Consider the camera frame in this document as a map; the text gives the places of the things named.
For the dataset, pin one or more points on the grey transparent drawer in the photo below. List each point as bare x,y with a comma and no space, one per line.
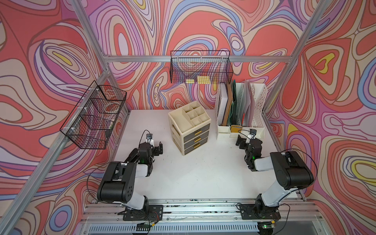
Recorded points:
196,139
196,133
194,144

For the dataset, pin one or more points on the yellow sticky notes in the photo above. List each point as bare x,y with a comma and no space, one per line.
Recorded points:
200,79

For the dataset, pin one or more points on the back black wire basket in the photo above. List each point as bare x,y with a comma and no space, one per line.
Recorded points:
190,63

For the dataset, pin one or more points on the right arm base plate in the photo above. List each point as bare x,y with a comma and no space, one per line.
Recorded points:
252,212

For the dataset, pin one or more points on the left black wire basket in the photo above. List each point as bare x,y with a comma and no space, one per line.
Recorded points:
91,124

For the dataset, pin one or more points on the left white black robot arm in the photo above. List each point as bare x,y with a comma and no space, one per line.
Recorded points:
118,183

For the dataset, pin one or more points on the green folder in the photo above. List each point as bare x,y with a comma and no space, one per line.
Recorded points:
233,112

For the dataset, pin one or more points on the white file organizer rack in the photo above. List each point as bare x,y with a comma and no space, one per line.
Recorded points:
251,98

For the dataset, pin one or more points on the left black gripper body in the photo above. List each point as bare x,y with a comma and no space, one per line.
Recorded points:
153,152

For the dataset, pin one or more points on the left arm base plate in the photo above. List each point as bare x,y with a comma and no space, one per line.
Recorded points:
151,212

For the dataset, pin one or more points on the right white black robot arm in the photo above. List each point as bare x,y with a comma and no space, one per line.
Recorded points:
291,172

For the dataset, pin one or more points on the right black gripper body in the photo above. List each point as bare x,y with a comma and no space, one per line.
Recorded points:
247,153

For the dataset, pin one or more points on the cream drawer organizer cabinet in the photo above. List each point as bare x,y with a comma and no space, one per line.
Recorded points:
186,119

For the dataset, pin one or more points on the aluminium front rail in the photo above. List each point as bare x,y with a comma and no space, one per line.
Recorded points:
206,217

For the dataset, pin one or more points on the black wire basket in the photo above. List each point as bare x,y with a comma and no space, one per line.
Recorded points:
190,63
91,124

